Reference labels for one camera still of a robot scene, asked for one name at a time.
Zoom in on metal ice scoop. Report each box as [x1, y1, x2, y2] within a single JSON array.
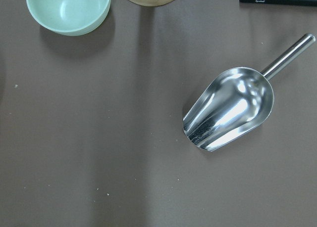
[[183, 34, 316, 152]]

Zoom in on mint green bowl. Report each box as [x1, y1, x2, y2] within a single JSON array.
[[26, 0, 111, 36]]

